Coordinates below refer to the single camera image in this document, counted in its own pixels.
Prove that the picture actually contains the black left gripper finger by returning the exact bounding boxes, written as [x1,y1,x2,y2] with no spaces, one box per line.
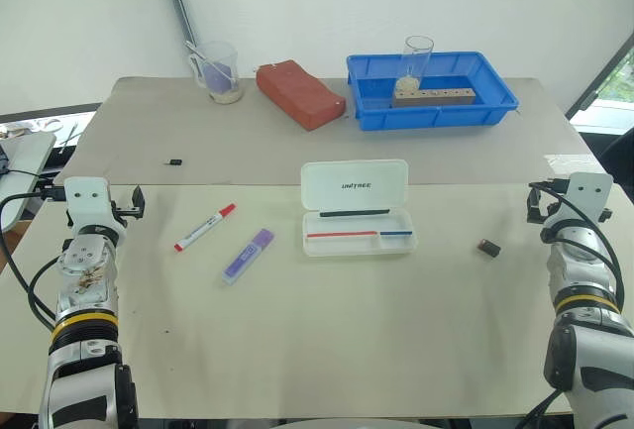
[129,184,147,218]

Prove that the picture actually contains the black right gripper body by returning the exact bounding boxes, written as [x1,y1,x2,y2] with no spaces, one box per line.
[541,185,567,225]

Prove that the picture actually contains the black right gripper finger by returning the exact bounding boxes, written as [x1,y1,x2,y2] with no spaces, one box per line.
[526,180,545,225]

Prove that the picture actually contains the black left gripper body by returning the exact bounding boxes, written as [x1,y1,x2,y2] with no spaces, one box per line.
[110,199,134,227]

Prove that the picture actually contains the white plastic pencil case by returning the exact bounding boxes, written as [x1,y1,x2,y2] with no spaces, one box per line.
[299,159,418,258]

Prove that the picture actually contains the white marker with red cap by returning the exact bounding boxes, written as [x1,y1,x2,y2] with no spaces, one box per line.
[172,202,238,253]

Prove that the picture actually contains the black chair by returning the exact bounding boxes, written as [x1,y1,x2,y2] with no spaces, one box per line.
[591,126,634,187]

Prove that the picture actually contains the metal tweezers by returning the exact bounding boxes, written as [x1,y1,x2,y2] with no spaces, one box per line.
[57,120,81,155]

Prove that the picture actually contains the white side table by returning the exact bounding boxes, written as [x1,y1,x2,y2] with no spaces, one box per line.
[0,130,58,238]

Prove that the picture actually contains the purple highlighter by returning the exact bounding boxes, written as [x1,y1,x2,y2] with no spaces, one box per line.
[220,228,275,286]

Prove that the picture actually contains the blue plastic bin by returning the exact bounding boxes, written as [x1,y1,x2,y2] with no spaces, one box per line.
[345,51,520,132]

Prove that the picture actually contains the wooden block with holes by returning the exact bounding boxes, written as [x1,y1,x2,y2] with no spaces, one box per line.
[391,85,477,110]

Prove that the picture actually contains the clear plastic measuring cup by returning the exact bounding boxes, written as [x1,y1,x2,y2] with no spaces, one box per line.
[186,41,246,104]

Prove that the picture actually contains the clear glass tumbler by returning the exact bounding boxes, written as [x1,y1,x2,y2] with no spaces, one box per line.
[394,35,436,96]

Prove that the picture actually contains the black pen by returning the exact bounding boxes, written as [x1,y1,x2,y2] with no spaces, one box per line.
[319,207,392,219]

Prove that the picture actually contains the red brick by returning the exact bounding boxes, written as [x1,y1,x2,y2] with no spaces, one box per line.
[255,57,347,133]

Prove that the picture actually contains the red pen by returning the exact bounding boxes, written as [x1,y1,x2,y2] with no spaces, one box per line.
[306,230,379,241]

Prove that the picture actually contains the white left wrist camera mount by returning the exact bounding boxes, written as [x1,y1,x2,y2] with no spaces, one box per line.
[62,176,120,232]

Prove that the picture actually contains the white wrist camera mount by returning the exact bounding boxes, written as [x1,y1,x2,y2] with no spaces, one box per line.
[62,176,120,232]
[557,171,615,224]

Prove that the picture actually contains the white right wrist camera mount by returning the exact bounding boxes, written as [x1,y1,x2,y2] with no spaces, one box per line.
[557,171,615,224]

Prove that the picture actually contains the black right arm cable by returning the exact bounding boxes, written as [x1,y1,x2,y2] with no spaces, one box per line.
[530,178,626,312]

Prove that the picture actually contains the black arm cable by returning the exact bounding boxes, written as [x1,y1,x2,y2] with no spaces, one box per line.
[530,178,626,312]
[0,187,68,332]

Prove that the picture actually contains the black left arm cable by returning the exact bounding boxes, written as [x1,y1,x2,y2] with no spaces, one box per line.
[0,187,68,332]

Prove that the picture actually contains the dark window frame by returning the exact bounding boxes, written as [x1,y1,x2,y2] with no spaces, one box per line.
[564,31,634,122]

